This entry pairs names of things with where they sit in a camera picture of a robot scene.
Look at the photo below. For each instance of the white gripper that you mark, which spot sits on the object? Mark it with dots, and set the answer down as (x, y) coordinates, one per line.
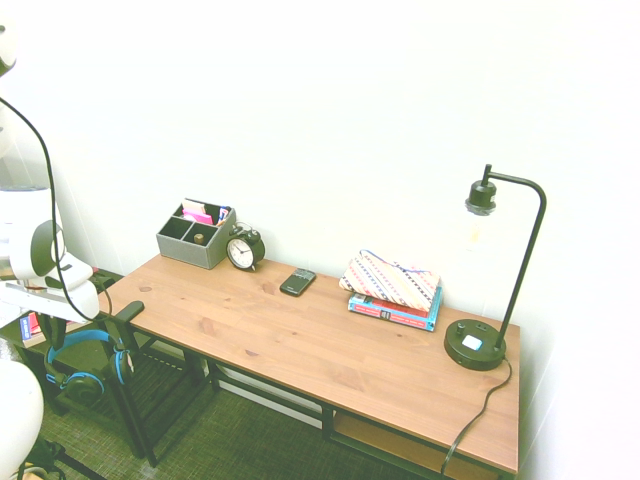
(45, 300)

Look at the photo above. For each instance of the black and blue headphone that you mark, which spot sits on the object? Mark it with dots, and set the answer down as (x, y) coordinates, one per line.
(80, 336)

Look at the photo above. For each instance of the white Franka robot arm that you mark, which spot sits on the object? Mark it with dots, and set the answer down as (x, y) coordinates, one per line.
(20, 240)

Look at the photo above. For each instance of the black metal headphone hanger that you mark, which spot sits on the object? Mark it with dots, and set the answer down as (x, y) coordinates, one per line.
(131, 308)

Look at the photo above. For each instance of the red and white book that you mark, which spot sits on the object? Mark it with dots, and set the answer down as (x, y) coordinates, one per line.
(32, 327)

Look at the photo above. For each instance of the grey fabric organizer box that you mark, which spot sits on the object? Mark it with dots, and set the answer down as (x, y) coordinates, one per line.
(185, 252)

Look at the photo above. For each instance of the small brass knob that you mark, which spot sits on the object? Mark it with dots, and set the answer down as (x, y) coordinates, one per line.
(199, 239)

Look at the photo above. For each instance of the pink sticky notes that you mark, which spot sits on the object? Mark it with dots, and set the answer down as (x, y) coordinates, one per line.
(197, 217)

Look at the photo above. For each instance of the beige notepad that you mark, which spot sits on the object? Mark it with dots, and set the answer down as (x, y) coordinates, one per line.
(194, 205)

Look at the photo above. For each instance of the black twin-bell alarm clock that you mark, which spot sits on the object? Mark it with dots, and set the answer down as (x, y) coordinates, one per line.
(241, 251)

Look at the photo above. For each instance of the bundle of pens and markers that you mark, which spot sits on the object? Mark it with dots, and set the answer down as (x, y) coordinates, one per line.
(224, 215)

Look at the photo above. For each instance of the black smartphone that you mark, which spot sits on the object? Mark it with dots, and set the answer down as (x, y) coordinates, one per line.
(297, 283)

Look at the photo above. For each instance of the striped fabric pouch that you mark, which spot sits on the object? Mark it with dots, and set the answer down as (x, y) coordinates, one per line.
(390, 280)

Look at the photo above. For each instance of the blue book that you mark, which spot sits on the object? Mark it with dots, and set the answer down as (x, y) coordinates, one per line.
(400, 320)

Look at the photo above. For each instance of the black desk lamp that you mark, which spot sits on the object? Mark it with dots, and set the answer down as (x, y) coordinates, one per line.
(472, 350)

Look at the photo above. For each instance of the wooden desk with black frame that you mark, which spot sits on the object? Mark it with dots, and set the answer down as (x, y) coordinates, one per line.
(310, 345)

